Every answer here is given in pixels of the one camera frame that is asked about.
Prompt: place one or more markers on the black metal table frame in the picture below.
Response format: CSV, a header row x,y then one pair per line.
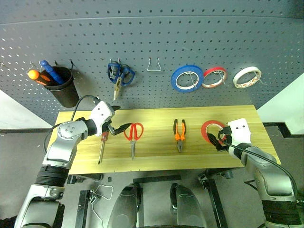
x,y
213,194

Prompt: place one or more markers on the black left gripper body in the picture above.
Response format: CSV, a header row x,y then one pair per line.
x,y
108,127

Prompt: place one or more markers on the dark grey rounded shell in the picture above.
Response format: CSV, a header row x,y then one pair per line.
x,y
187,209
123,209

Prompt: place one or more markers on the black cup hook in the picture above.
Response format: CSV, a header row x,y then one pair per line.
x,y
72,64
56,63

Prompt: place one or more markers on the orange and black screwdriver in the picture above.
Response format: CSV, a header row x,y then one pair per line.
x,y
33,74

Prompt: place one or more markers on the white tape roll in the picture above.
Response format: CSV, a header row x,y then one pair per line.
x,y
237,77

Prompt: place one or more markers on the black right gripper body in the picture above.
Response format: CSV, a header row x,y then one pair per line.
x,y
228,133

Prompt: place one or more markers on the large red tape roll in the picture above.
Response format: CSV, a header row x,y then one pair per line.
x,y
205,127

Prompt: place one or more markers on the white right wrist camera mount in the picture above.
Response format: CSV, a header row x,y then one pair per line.
x,y
240,131

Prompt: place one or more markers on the blue tape roll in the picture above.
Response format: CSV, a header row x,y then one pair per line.
x,y
174,80

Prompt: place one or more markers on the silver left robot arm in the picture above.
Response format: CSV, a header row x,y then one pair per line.
x,y
66,133

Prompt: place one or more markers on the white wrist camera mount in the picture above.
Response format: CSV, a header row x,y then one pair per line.
x,y
240,131
102,112

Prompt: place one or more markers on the small red tape roll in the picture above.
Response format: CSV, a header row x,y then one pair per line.
x,y
215,69

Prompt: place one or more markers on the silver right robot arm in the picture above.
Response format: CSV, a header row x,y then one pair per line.
x,y
266,166

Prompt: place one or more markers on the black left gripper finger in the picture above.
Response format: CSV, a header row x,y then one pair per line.
x,y
116,108
122,128

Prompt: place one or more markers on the black plastic cup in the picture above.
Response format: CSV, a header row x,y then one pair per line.
x,y
64,95

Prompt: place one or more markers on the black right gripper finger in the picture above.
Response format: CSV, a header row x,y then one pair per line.
x,y
221,149
213,140

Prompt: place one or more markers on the silver pegboard hook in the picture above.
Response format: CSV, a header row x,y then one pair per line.
x,y
193,79
261,82

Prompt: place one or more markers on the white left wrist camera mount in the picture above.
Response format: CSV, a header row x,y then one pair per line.
x,y
102,112

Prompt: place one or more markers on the grey pegboard wall panel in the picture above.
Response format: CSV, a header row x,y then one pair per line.
x,y
152,35

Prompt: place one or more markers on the orange and black pliers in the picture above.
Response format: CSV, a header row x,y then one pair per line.
x,y
177,136

